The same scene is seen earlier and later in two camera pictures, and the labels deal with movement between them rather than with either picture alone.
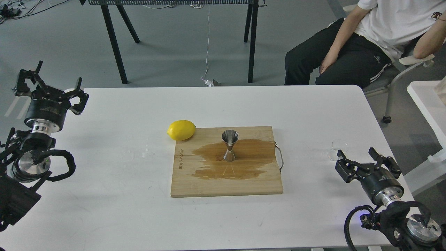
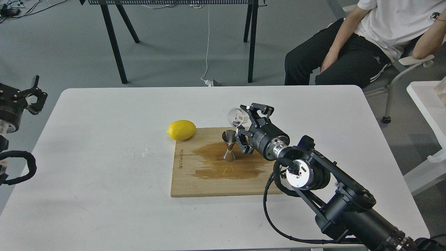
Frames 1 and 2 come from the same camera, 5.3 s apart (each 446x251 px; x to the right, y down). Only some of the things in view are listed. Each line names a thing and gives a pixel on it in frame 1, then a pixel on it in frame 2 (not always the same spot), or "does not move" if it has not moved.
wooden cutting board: (199, 169) does not move
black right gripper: (382, 187) to (268, 139)
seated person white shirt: (355, 51) does not move
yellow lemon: (181, 130) does not move
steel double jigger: (230, 137) does not move
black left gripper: (47, 107) to (12, 103)
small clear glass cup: (334, 146) to (236, 117)
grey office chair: (384, 85) does not move
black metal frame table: (250, 31) does not move
